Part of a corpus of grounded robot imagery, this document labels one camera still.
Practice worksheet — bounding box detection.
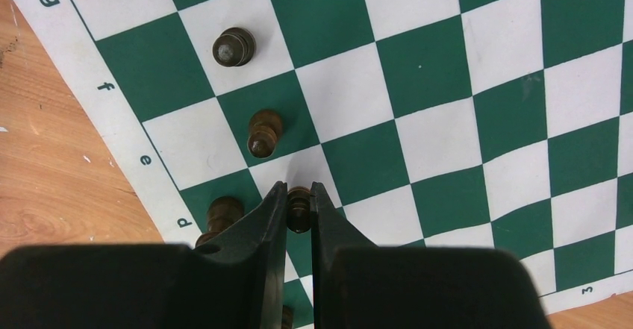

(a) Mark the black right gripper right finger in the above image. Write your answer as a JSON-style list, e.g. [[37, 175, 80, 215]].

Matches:
[[310, 182, 550, 328]]

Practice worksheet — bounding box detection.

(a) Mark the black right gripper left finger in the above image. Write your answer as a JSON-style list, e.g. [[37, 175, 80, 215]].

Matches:
[[1, 181, 287, 328]]

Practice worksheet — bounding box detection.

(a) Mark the dark tall chess piece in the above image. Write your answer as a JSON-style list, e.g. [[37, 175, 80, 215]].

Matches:
[[196, 196, 245, 248]]

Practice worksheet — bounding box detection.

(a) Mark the dark pawn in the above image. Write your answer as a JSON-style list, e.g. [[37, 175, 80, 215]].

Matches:
[[247, 109, 283, 159], [287, 186, 311, 234]]

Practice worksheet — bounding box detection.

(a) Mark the green white chess mat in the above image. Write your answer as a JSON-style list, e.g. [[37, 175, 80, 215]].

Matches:
[[14, 0, 632, 313]]

